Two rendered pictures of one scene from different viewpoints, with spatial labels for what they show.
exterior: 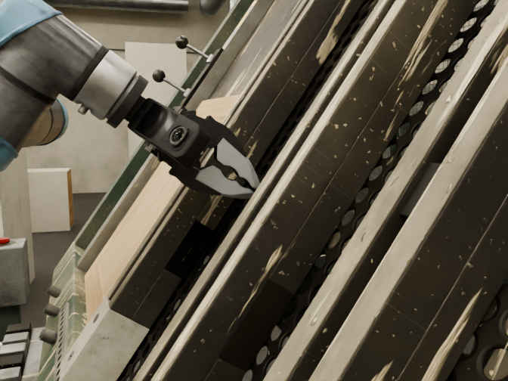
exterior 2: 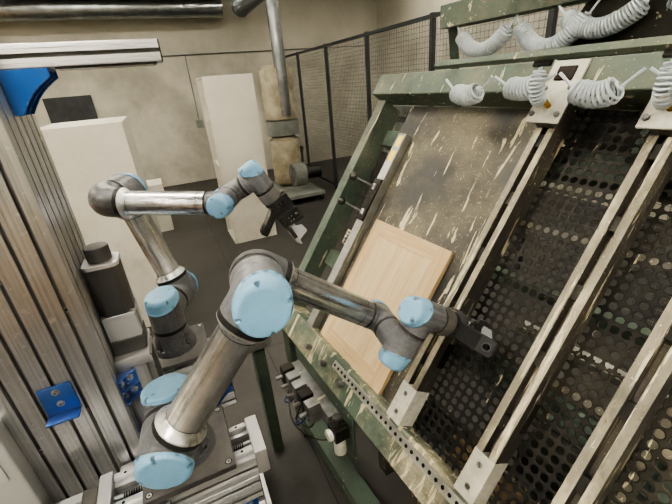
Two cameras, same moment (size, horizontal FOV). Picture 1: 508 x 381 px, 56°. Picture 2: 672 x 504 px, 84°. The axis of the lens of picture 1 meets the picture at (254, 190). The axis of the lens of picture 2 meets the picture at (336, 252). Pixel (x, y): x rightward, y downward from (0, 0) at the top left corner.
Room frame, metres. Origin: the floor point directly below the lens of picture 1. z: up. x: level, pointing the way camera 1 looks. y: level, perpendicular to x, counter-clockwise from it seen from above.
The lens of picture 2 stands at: (-0.17, 0.53, 1.92)
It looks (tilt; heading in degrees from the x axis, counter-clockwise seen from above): 25 degrees down; 352
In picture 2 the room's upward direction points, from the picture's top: 5 degrees counter-clockwise
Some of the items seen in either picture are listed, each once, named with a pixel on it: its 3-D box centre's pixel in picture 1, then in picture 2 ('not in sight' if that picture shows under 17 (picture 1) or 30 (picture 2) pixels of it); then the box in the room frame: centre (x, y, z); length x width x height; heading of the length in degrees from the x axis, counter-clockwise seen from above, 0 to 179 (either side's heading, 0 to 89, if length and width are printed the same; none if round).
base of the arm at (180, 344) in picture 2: not in sight; (172, 335); (1.08, 1.01, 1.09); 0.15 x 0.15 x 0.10
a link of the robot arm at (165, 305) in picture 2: not in sight; (165, 307); (1.08, 1.01, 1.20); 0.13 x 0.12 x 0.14; 170
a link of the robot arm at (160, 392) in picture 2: not in sight; (170, 404); (0.59, 0.88, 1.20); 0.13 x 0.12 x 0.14; 8
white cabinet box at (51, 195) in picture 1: (45, 199); (147, 207); (5.74, 2.56, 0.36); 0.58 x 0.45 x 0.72; 105
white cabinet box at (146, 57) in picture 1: (156, 148); (238, 161); (5.01, 1.02, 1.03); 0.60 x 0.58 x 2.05; 15
